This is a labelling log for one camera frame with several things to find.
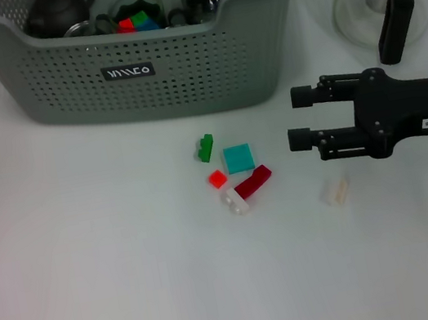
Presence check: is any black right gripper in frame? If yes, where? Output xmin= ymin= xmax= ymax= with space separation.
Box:
xmin=278 ymin=56 xmax=428 ymax=175

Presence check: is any pale translucent toy brick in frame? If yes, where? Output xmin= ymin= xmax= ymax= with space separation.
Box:
xmin=316 ymin=176 xmax=354 ymax=211

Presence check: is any white toy brick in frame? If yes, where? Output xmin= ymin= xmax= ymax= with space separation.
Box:
xmin=219 ymin=184 xmax=254 ymax=220

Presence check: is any small red toy brick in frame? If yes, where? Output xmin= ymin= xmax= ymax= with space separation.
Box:
xmin=206 ymin=168 xmax=229 ymax=190

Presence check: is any blue toy brick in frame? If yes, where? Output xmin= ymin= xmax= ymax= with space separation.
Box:
xmin=134 ymin=16 xmax=162 ymax=33

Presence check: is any orange-red sloped toy brick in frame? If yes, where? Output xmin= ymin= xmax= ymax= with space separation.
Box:
xmin=114 ymin=16 xmax=136 ymax=35

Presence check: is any grey perforated storage bin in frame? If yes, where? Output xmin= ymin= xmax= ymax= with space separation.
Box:
xmin=0 ymin=0 xmax=330 ymax=151

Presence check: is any teal square toy plate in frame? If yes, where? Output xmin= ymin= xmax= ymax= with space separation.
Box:
xmin=222 ymin=142 xmax=258 ymax=176

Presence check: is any dark red long brick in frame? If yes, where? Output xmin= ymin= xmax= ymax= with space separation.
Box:
xmin=230 ymin=162 xmax=278 ymax=202

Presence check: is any green stepped toy brick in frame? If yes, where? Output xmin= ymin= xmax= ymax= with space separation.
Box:
xmin=194 ymin=131 xmax=218 ymax=165

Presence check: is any black clay teapot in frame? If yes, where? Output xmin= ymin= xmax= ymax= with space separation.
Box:
xmin=19 ymin=0 xmax=104 ymax=41

